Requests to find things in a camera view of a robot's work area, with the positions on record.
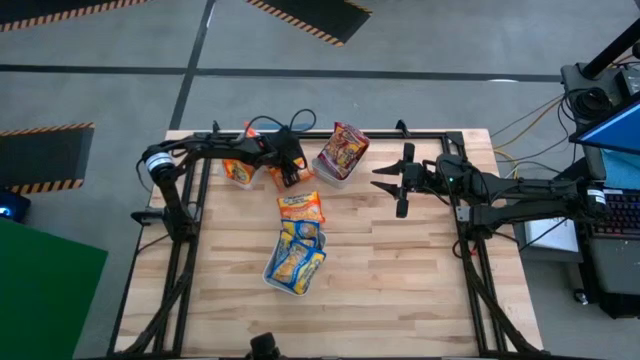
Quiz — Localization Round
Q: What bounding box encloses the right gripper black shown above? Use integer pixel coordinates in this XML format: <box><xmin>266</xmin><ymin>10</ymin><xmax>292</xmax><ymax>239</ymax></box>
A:
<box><xmin>370</xmin><ymin>142</ymin><xmax>440</xmax><ymax>219</ymax></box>

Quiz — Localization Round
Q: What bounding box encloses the tall black pole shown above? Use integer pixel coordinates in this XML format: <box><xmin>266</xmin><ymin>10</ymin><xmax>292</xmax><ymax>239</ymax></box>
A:
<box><xmin>579</xmin><ymin>18</ymin><xmax>640</xmax><ymax>81</ymax></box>

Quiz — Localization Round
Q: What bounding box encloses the black keyboard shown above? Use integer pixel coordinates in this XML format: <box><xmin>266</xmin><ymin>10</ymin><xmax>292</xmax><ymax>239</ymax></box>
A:
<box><xmin>589</xmin><ymin>187</ymin><xmax>640</xmax><ymax>240</ymax></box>

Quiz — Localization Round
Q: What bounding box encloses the red ramen noodle pack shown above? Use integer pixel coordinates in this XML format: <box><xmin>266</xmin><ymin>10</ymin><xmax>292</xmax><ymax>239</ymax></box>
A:
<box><xmin>317</xmin><ymin>121</ymin><xmax>372</xmax><ymax>181</ymax></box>

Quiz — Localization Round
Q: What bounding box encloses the yellow floor cable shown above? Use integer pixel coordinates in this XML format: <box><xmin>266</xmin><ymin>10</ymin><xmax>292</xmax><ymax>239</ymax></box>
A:
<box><xmin>492</xmin><ymin>97</ymin><xmax>569</xmax><ymax>166</ymax></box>

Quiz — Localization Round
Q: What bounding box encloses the coiled black cable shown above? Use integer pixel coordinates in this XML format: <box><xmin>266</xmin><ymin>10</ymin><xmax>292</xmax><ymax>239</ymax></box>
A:
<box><xmin>569</xmin><ymin>87</ymin><xmax>614</xmax><ymax>121</ymax></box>

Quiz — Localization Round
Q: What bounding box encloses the grey equipment cart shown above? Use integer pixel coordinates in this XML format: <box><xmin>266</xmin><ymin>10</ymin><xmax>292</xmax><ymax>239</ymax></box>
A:
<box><xmin>559</xmin><ymin>62</ymin><xmax>640</xmax><ymax>126</ymax></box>

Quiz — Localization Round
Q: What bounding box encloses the white paper sign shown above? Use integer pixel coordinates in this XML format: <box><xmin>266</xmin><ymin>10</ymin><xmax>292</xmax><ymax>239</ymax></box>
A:
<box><xmin>522</xmin><ymin>217</ymin><xmax>581</xmax><ymax>255</ymax></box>

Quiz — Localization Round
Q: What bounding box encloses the black hazard-striped floor mat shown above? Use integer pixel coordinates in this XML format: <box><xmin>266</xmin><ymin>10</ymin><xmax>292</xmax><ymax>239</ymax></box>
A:
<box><xmin>243</xmin><ymin>0</ymin><xmax>374</xmax><ymax>49</ymax></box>
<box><xmin>0</xmin><ymin>121</ymin><xmax>96</xmax><ymax>196</ymax></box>
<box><xmin>0</xmin><ymin>0</ymin><xmax>151</xmax><ymax>34</ymax></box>

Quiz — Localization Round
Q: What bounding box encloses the orange packet in left tray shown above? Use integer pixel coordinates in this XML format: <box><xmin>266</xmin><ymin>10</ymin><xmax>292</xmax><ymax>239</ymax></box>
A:
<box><xmin>219</xmin><ymin>130</ymin><xmax>266</xmax><ymax>191</ymax></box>

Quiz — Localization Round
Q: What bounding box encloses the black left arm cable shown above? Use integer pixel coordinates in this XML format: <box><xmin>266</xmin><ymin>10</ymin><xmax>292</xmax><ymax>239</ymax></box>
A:
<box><xmin>243</xmin><ymin>108</ymin><xmax>318</xmax><ymax>139</ymax></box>

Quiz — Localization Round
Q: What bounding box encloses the black diagonal stand beam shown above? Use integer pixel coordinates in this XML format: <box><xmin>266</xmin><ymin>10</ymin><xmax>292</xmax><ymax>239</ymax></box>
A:
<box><xmin>552</xmin><ymin>158</ymin><xmax>594</xmax><ymax>186</ymax></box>

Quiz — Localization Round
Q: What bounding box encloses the blue-lit black device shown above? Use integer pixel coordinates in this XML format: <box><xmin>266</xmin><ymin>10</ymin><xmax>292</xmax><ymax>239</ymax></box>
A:
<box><xmin>0</xmin><ymin>188</ymin><xmax>32</xmax><ymax>225</ymax></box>

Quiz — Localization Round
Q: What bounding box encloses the green board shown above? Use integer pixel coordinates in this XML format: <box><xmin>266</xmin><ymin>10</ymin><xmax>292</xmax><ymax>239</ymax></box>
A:
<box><xmin>0</xmin><ymin>217</ymin><xmax>110</xmax><ymax>360</ymax></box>

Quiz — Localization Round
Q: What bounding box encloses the black aluminium rig frame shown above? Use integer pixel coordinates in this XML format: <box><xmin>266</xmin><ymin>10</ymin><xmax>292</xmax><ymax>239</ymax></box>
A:
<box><xmin>107</xmin><ymin>119</ymin><xmax>549</xmax><ymax>360</ymax></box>

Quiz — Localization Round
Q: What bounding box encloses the light blue sheet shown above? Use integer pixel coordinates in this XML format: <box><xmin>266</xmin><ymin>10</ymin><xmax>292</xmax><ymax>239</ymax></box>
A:
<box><xmin>599</xmin><ymin>148</ymin><xmax>640</xmax><ymax>191</ymax></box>

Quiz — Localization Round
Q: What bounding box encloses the grey desk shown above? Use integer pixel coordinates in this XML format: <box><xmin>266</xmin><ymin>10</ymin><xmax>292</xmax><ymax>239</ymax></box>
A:
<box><xmin>569</xmin><ymin>144</ymin><xmax>640</xmax><ymax>321</ymax></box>

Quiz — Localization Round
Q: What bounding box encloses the blue-screen monitor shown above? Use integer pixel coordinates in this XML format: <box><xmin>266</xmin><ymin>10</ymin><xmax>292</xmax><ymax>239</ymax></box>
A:
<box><xmin>569</xmin><ymin>92</ymin><xmax>640</xmax><ymax>157</ymax></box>

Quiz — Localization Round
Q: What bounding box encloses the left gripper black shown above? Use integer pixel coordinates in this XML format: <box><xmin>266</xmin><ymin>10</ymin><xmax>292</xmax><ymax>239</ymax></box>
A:
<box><xmin>272</xmin><ymin>129</ymin><xmax>305</xmax><ymax>190</ymax></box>

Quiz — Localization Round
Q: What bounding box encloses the white plastic bin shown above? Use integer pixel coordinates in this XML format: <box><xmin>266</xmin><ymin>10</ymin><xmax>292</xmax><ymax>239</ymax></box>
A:
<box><xmin>310</xmin><ymin>130</ymin><xmax>372</xmax><ymax>190</ymax></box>
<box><xmin>262</xmin><ymin>227</ymin><xmax>329</xmax><ymax>298</ymax></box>

